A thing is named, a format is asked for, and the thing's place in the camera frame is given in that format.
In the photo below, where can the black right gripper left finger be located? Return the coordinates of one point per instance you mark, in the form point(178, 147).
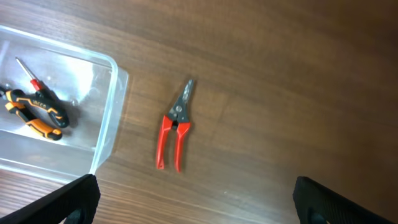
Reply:
point(75, 202)

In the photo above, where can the clear plastic container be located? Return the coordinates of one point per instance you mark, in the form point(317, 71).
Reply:
point(89, 85)

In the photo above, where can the orange black pliers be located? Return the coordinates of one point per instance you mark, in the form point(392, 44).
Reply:
point(18, 102)

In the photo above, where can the red black screwdriver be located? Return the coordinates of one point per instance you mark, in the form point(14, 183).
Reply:
point(45, 100)

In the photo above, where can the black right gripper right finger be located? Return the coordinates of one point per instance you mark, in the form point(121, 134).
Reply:
point(316, 203)

